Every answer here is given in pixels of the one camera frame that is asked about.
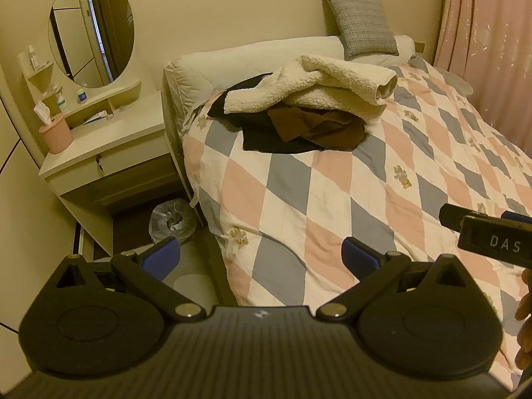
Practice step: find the trash bin with plastic bag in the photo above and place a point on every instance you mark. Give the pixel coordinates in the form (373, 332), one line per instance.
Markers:
(172, 222)

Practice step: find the white tissue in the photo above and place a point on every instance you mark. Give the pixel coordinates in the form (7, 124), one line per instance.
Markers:
(42, 112)

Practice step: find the grey square pillow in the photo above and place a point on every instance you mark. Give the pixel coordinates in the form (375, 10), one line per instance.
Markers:
(361, 20)

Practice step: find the grey round cushion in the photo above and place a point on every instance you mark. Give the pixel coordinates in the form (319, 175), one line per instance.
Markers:
(459, 82)

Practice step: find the dressing table drawer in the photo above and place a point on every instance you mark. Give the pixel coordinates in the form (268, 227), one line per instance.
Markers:
(133, 168)

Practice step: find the white tube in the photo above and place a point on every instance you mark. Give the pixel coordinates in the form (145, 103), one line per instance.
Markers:
(96, 117)

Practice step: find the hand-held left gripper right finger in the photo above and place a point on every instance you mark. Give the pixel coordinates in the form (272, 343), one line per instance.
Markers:
(358, 255)

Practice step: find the cream dressing table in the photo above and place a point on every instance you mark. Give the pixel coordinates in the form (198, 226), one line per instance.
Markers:
(120, 141)

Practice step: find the oval mirror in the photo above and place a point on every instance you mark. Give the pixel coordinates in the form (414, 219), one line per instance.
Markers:
(92, 29)

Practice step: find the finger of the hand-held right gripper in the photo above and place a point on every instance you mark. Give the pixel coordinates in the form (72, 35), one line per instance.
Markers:
(454, 216)
(517, 216)

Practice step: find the cream fleece garment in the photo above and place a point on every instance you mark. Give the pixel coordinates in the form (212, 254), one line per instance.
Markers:
(320, 85)

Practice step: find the pink curtain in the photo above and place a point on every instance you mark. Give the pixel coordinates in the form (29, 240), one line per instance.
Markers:
(486, 37)

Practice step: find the small blue-lid jar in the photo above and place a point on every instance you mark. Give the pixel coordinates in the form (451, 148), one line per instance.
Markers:
(82, 96)

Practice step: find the small green-label bottle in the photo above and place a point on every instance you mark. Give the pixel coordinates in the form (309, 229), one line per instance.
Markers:
(61, 104)

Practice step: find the black garment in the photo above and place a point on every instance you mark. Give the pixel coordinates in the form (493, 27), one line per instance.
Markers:
(255, 131)

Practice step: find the white padded headboard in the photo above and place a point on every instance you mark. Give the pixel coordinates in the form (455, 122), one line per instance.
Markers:
(195, 70)

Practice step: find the pink tissue box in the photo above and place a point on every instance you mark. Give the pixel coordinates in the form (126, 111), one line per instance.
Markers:
(57, 135)

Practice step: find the diamond patterned quilt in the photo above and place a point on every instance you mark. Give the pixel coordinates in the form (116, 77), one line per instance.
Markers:
(332, 199)

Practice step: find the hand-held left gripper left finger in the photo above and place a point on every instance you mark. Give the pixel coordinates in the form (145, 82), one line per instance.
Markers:
(161, 255)

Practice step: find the white bottle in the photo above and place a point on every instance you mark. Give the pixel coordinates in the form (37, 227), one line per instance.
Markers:
(34, 58)

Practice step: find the white pillow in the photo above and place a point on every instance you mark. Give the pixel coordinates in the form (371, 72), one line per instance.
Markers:
(401, 48)

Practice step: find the person's right hand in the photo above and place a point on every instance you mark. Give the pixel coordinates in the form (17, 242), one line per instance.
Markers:
(524, 320)

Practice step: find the wall socket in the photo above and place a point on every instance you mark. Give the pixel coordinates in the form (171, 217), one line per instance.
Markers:
(420, 46)

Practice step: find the brown garment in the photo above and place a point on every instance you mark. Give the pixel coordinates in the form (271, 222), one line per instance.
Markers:
(320, 131)

